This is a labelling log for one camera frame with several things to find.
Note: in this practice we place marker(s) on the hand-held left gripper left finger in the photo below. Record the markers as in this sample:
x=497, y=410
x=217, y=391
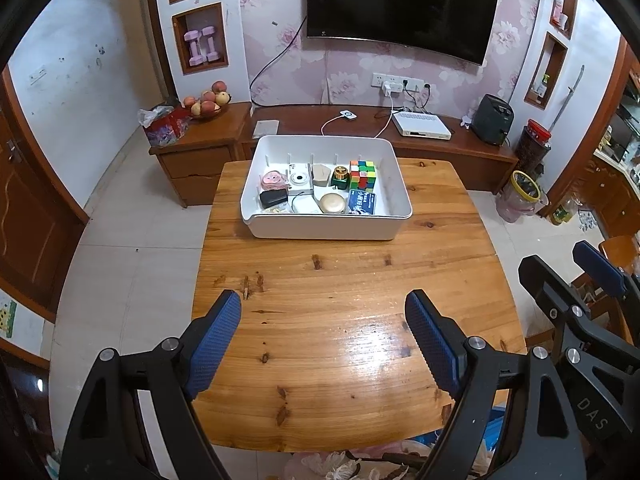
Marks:
x=215, y=342

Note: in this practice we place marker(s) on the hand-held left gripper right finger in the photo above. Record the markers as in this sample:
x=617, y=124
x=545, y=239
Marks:
x=432, y=342

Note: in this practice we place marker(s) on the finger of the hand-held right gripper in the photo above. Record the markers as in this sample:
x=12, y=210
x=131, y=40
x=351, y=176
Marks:
x=555, y=300
x=600, y=267

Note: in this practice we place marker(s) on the black power adapter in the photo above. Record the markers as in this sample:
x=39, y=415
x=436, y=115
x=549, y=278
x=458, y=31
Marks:
x=274, y=198

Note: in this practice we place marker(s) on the blue card box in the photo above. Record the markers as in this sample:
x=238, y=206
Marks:
x=361, y=202

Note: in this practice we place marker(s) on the white plastic storage bin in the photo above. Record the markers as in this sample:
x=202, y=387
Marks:
x=325, y=227

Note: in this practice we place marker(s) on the round gold tin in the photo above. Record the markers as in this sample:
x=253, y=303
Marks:
x=332, y=203

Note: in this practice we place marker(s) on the pink correction tape dispenser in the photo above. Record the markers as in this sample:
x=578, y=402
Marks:
x=272, y=180

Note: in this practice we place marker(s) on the colourful puzzle cube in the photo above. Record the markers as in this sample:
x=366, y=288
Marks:
x=362, y=175

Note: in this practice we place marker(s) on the white compact camera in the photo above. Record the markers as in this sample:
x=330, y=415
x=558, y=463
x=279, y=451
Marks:
x=300, y=179

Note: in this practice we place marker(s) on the green bottle with gold cap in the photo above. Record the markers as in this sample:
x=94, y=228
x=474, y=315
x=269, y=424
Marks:
x=340, y=180

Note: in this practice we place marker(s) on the small beige box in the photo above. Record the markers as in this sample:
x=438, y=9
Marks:
x=321, y=175

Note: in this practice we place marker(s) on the wooden chair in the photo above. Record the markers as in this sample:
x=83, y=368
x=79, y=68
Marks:
x=620, y=247

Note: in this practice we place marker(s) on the yellow oil bottle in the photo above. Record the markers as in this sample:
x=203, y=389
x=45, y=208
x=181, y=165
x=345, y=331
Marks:
x=562, y=214

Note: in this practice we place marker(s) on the wooden sideboard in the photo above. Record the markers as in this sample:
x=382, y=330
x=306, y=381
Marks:
x=607, y=195

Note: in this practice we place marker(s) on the clear bucket with yellow rim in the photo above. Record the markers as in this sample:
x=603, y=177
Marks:
x=517, y=202

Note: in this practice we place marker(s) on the dark jar with red lid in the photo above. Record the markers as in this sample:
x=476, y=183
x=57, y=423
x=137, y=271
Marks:
x=531, y=145

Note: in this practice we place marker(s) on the pale fringed cloth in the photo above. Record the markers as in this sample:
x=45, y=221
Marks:
x=340, y=467

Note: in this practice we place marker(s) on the sheathed sword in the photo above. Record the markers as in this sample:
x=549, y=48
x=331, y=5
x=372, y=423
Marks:
x=567, y=99

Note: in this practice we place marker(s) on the wooden side cabinet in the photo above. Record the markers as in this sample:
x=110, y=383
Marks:
x=195, y=165

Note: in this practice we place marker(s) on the long wooden television cabinet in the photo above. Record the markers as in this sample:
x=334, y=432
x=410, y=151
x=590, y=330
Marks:
x=450, y=147

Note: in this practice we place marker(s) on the small white figurine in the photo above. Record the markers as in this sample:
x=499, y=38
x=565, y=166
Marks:
x=466, y=122

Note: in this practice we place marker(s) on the red gift box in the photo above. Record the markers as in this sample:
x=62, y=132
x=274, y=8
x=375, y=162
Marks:
x=170, y=131

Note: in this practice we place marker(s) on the white set-top box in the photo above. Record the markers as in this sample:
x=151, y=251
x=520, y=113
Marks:
x=421, y=125

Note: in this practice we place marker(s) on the pale paper pad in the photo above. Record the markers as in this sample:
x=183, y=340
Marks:
x=265, y=128

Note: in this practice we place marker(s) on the brown wooden door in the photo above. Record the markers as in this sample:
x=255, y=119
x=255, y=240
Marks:
x=30, y=215

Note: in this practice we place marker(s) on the wooden fruit bowl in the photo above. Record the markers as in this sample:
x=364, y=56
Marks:
x=210, y=116

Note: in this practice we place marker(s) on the crumpled clear plastic bag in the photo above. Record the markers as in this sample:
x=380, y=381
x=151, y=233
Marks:
x=150, y=116

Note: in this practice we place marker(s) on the bowl of fruit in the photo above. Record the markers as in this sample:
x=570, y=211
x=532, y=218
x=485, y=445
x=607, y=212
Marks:
x=207, y=100

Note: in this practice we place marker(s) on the white plug adapter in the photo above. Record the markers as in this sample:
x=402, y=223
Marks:
x=391, y=91

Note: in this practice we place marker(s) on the colourful wall sticker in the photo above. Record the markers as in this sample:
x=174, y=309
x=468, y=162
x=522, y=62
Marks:
x=6, y=316

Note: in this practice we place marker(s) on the white wall outlet strip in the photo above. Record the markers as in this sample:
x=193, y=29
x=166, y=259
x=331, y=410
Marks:
x=378, y=80

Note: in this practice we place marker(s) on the black wall television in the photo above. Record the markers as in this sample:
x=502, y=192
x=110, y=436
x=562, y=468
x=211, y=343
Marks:
x=400, y=5

